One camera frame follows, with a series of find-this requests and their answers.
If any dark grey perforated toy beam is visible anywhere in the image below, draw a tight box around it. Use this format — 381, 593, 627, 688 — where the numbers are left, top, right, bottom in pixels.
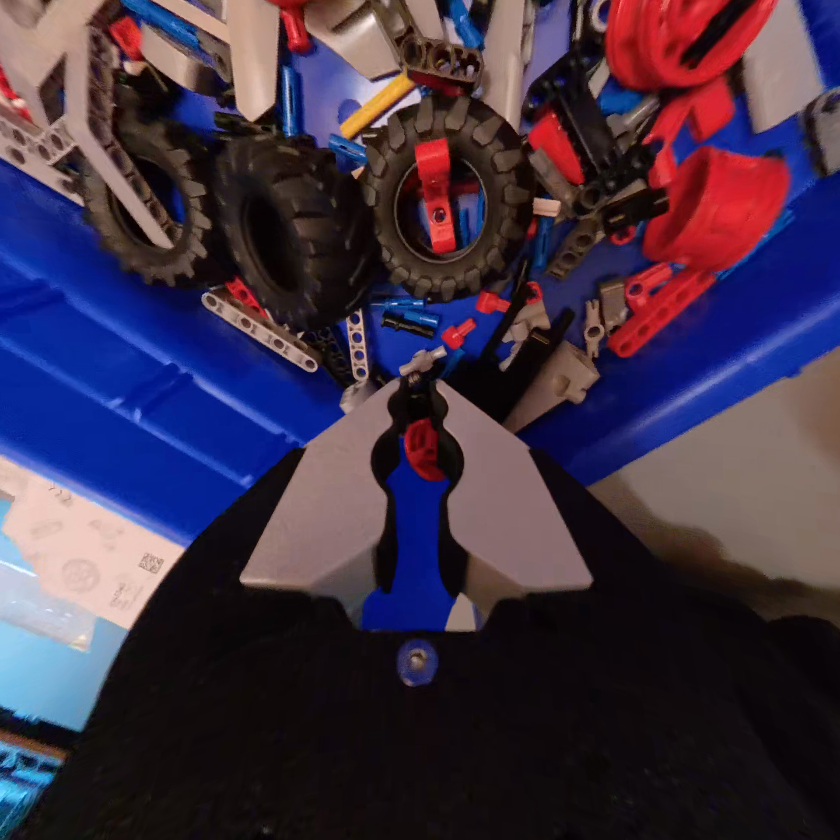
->
399, 36, 485, 94

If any grey narrow toy panel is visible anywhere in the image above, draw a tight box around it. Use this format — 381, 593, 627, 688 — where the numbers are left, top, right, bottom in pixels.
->
482, 0, 536, 132

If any grey toy block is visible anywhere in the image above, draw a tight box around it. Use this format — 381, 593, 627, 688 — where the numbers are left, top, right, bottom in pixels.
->
505, 341, 601, 434

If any red toy wheel hub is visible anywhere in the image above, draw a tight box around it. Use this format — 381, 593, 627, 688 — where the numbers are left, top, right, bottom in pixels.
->
642, 146, 791, 273
604, 0, 780, 91

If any red curved toy piece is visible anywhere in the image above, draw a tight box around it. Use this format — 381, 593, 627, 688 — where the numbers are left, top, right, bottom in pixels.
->
646, 75, 736, 188

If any black toy assembly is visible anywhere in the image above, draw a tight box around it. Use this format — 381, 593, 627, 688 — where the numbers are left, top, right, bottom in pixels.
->
525, 52, 670, 237

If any grey pointed toy panel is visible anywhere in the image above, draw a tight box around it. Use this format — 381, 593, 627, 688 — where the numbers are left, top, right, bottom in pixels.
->
226, 0, 284, 123

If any grey curved toy panel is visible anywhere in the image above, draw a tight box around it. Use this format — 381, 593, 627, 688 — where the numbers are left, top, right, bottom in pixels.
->
305, 0, 413, 81

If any red toy panel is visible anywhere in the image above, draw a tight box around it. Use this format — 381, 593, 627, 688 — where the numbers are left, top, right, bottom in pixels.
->
528, 112, 586, 188

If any short white perforated toy beam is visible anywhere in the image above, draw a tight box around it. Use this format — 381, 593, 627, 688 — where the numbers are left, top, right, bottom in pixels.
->
346, 308, 370, 385

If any yellow toy axle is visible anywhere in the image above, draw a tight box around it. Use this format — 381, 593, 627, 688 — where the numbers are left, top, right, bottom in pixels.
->
339, 72, 416, 140

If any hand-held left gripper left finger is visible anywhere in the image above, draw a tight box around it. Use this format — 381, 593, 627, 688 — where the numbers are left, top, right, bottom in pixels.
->
239, 379, 413, 631

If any long white perforated toy beam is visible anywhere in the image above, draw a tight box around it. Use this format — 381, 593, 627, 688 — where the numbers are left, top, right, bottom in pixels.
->
200, 290, 321, 374

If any black rubber toy tire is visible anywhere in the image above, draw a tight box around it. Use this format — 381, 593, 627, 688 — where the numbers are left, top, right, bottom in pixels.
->
80, 98, 219, 290
361, 95, 536, 303
213, 134, 380, 332

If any long blue toy pin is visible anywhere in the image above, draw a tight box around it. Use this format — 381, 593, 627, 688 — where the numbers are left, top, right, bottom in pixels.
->
281, 62, 305, 139

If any white printed paper sheet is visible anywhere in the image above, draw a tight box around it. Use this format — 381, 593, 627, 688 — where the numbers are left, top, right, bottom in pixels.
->
0, 456, 188, 631

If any red perforated toy beam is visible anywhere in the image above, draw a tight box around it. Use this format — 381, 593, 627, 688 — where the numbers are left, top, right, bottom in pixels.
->
607, 269, 718, 359

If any large grey angled toy panel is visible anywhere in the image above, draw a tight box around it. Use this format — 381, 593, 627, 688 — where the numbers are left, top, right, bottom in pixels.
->
0, 0, 177, 250

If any black and blue toy pin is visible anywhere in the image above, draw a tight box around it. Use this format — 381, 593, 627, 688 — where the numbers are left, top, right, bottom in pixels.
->
381, 311, 439, 340

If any small grey toy pin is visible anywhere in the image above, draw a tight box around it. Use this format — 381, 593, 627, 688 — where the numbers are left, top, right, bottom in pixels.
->
398, 346, 449, 379

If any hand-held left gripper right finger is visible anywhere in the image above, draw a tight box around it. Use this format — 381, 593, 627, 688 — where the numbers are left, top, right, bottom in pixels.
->
420, 379, 595, 632

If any small red toy connector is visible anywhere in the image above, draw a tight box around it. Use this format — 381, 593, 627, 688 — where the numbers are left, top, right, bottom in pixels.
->
403, 420, 451, 483

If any white perforated toy frame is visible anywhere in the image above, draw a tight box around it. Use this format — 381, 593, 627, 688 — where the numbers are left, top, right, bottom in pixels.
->
0, 98, 83, 206

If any grey rounded toy panel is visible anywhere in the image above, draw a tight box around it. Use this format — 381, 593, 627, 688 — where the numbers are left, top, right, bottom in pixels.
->
742, 33, 825, 135

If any blue plastic bin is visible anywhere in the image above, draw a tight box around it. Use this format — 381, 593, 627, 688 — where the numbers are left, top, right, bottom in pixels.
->
0, 0, 840, 631

